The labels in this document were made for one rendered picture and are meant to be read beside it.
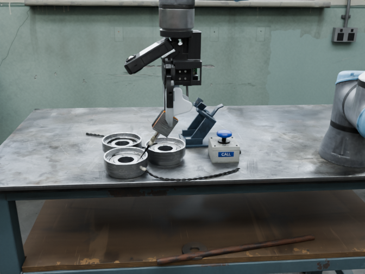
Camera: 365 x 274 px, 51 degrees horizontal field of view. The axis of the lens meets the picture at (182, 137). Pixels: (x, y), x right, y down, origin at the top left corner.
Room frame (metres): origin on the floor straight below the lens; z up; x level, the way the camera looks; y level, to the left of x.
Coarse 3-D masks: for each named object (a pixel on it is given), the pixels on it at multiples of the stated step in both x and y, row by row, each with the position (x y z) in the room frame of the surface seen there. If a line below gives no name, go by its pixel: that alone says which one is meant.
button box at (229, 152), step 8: (216, 144) 0.91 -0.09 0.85; (224, 144) 0.91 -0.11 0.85; (232, 144) 0.91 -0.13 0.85; (208, 152) 0.96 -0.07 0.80; (216, 152) 0.89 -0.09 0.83; (224, 152) 0.89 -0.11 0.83; (232, 152) 0.90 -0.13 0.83; (240, 152) 0.93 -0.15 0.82; (216, 160) 0.89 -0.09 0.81; (224, 160) 0.89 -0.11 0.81; (232, 160) 0.90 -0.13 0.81
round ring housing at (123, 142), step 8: (104, 136) 0.97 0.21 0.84; (112, 136) 0.99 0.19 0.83; (120, 136) 1.00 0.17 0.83; (128, 136) 1.00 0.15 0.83; (136, 136) 0.99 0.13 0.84; (104, 144) 0.92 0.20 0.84; (112, 144) 0.94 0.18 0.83; (120, 144) 0.97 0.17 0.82; (128, 144) 0.96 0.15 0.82; (136, 144) 0.92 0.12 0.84; (104, 152) 0.92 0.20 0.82
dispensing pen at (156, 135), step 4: (160, 112) 0.86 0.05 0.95; (164, 112) 0.84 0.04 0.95; (156, 120) 0.84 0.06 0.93; (152, 124) 0.85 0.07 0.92; (156, 132) 0.84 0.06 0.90; (152, 136) 0.84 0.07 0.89; (156, 136) 0.84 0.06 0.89; (152, 140) 0.84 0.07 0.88; (148, 144) 0.84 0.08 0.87; (152, 144) 0.84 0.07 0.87; (144, 152) 0.84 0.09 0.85
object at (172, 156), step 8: (168, 144) 0.95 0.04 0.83; (176, 144) 0.95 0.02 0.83; (184, 144) 0.92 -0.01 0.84; (152, 152) 0.88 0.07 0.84; (160, 152) 0.87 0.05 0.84; (168, 152) 0.87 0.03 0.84; (176, 152) 0.88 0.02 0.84; (184, 152) 0.90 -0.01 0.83; (152, 160) 0.89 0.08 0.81; (160, 160) 0.87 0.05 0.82; (168, 160) 0.87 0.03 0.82; (176, 160) 0.88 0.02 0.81
